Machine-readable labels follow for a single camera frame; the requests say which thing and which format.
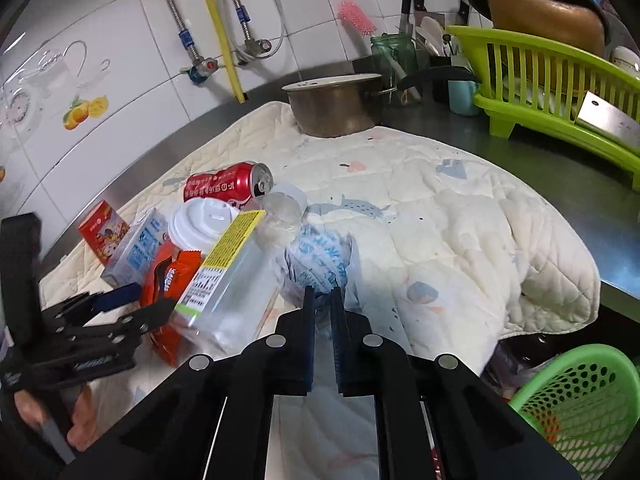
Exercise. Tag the blue white plastic bag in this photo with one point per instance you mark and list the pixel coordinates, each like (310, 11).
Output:
(320, 260)

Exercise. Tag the steel cleaver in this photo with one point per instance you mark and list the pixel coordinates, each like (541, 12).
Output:
(607, 122)

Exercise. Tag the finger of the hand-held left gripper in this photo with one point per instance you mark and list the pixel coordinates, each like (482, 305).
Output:
(157, 312)
(117, 297)

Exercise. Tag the blue white milk carton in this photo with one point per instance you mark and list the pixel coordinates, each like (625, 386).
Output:
(135, 250)

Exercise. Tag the white lidded paper cup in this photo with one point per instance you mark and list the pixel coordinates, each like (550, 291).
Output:
(200, 225)

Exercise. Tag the green plastic basket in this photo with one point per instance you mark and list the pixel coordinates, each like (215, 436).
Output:
(550, 375)

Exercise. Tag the cream bowl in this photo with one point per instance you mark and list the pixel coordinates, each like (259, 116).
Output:
(627, 60)

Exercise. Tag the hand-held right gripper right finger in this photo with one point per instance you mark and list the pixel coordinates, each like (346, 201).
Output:
(340, 320)

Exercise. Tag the red soda can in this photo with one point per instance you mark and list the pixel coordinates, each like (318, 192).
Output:
(220, 182)

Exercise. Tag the small red drink carton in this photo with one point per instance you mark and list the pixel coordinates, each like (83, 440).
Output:
(102, 232)

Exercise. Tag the white spatula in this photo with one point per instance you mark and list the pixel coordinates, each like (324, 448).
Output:
(432, 32)

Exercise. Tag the brown pot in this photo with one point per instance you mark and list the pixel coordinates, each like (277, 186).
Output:
(545, 20)

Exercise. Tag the green glass jar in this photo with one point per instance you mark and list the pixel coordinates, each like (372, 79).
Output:
(387, 57)

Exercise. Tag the clear bottle with yellow label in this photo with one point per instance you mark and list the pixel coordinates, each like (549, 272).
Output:
(235, 285)

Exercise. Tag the pink bristle brush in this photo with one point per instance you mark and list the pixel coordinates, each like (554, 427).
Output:
(355, 17)

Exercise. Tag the orange snack packet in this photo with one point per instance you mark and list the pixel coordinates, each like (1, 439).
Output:
(182, 265)

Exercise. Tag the person's left hand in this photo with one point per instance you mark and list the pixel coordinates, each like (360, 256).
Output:
(81, 425)

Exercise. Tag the green plastic dish rack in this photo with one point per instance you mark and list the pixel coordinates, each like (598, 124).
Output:
(492, 120)

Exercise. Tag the teal cup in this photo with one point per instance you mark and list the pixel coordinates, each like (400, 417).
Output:
(462, 100)

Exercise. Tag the white quilted blanket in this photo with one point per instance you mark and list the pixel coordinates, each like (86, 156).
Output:
(425, 210)

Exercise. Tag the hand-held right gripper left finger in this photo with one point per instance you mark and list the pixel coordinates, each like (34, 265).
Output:
(308, 310)

